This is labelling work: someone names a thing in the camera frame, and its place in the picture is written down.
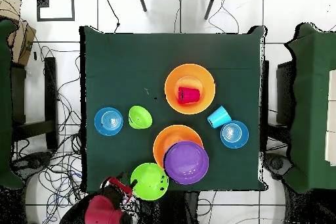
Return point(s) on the large green bowl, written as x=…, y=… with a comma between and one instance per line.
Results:
x=149, y=182

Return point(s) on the purple bowl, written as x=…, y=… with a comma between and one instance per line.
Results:
x=187, y=162

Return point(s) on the large orange bowl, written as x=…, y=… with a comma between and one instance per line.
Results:
x=168, y=137
x=202, y=76

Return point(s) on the small green bowl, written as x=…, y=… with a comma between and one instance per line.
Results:
x=140, y=117

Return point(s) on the red cup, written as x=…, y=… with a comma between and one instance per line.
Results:
x=189, y=95

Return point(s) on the blue cup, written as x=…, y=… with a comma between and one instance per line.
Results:
x=219, y=116

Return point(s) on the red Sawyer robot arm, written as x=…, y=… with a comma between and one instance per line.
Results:
x=102, y=210

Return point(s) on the white box stack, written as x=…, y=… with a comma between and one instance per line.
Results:
x=332, y=90

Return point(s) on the blue bowl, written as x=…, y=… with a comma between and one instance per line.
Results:
x=234, y=134
x=108, y=121

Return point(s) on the dark green table cloth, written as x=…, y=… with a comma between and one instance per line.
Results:
x=131, y=63

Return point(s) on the dark green covered table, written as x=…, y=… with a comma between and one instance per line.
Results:
x=5, y=103
x=312, y=103

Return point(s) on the cardboard box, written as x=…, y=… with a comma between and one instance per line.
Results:
x=23, y=42

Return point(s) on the black tripod leg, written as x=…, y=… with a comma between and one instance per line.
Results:
x=210, y=4
x=141, y=0

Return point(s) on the black pedestal foot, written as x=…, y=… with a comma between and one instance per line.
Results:
x=34, y=161
x=277, y=163

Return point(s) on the black metal stand frame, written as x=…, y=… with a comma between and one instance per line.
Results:
x=51, y=90

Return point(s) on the black floor frame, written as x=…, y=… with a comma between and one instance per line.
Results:
x=42, y=0

